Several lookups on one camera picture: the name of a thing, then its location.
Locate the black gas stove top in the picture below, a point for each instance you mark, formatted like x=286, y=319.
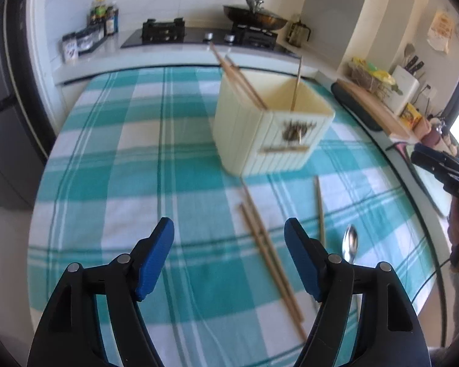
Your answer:
x=176, y=32

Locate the teal white checkered tablecloth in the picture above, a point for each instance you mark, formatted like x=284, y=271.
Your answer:
x=138, y=146

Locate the wooden chopstick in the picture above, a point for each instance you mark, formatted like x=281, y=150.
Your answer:
x=321, y=219
x=230, y=73
x=249, y=86
x=299, y=72
x=272, y=268
x=248, y=200

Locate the black mat under board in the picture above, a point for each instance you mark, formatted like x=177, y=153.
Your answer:
x=347, y=101

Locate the condiment bottles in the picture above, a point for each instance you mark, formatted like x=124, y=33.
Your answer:
x=105, y=15

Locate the white knife block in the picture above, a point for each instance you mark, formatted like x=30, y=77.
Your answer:
x=406, y=82

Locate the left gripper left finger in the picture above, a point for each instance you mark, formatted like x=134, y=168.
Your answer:
x=69, y=334

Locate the wire basket with items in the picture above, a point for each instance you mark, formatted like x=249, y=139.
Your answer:
x=370, y=78

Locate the wooden chopstick in box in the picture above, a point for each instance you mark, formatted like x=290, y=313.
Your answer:
x=249, y=86
x=299, y=72
x=230, y=73

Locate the glass jar with handle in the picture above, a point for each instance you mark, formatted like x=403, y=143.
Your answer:
x=299, y=33

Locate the cream utensil holder box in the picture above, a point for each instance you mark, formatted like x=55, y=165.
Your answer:
x=251, y=141

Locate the wooden cutting board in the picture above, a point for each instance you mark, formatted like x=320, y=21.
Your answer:
x=388, y=122

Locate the spice jar rack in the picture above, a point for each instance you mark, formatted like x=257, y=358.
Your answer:
x=75, y=44

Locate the black wok with lid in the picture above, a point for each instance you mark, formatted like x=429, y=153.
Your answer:
x=254, y=15

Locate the yellow snack box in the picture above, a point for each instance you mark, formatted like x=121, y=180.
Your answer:
x=410, y=116

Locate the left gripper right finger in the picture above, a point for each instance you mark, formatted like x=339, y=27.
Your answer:
x=388, y=331

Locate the silver metal spoon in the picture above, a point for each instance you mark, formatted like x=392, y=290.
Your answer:
x=349, y=250

